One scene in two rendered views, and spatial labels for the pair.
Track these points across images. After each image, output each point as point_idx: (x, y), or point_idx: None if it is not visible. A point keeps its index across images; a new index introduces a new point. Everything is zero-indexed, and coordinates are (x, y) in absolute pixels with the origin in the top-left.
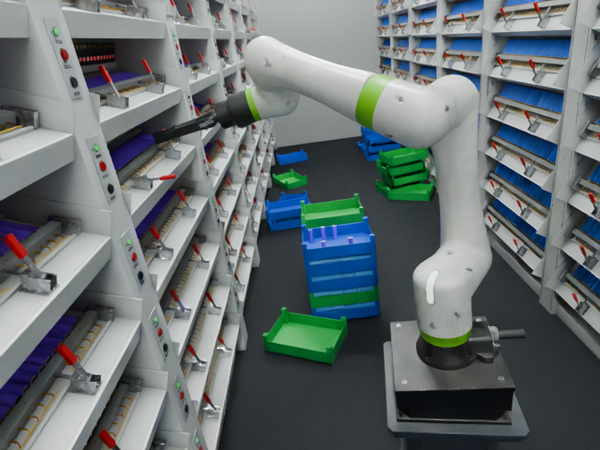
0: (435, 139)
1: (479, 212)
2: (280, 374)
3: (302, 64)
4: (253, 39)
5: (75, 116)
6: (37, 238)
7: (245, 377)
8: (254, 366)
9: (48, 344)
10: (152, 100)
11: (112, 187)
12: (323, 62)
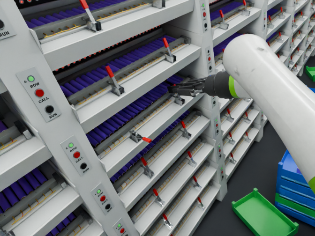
0: None
1: None
2: (232, 234)
3: (267, 88)
4: (234, 39)
5: (49, 132)
6: (33, 196)
7: (212, 220)
8: (220, 216)
9: (51, 232)
10: (155, 76)
11: (85, 165)
12: (295, 93)
